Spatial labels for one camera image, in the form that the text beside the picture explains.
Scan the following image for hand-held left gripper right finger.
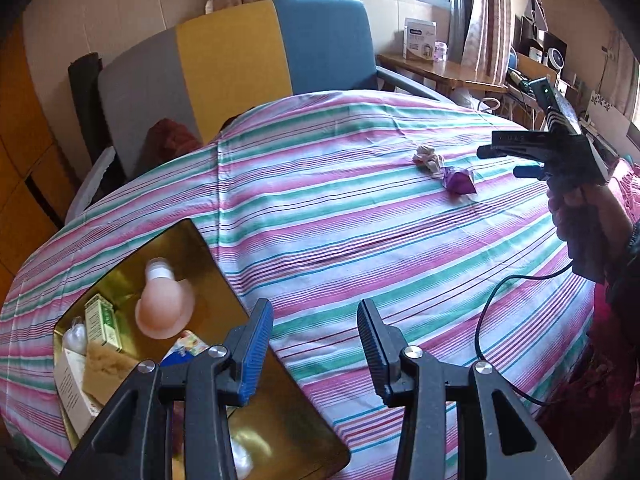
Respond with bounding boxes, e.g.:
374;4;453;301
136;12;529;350
356;298;571;480

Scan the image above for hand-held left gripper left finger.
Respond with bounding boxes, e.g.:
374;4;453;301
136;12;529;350
60;298;275;480

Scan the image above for gold metal tray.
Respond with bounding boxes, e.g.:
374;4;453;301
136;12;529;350
52;218;351;480

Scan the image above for purple foil pouch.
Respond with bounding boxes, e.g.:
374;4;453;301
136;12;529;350
442;166;476;197

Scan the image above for colourful snack packet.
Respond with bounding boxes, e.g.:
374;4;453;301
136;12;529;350
160;330;208;368

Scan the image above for beige socks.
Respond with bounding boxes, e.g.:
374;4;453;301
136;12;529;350
412;144;446;176

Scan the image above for yellow sponge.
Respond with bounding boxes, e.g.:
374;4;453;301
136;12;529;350
80;342;138;406

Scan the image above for white green carton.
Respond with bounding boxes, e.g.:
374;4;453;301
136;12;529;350
84;295;123;353

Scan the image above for white plastic bag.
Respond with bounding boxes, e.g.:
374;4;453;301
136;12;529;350
62;317;88;356

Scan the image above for plain white carton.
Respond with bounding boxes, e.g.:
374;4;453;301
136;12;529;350
52;347;103;438

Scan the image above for person's right forearm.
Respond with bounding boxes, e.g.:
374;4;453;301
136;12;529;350
602;220;640;321

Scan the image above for person's right hand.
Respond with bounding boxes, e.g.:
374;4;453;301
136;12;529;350
547;182;636;281

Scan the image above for white patterned box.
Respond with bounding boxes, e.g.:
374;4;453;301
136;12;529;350
585;90;633;131

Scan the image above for wooden desk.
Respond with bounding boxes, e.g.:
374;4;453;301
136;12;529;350
377;52;508;96

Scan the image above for pink patterned curtain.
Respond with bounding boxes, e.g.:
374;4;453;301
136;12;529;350
447;0;513;86

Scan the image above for white appliance box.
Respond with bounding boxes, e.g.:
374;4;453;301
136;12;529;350
402;17;437;61

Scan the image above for striped pink green tablecloth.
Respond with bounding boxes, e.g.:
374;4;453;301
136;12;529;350
0;89;598;480

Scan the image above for white foam pad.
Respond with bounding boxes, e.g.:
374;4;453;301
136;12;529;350
65;147;118;221

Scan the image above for grey yellow blue sofa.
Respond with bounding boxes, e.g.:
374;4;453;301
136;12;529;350
97;0;381;181

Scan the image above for wooden wardrobe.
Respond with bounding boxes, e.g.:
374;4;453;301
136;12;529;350
0;20;81;291

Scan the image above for black rolled mat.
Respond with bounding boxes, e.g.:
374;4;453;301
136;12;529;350
67;52;123;196

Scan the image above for black cable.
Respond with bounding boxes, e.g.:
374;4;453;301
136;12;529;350
475;260;576;407

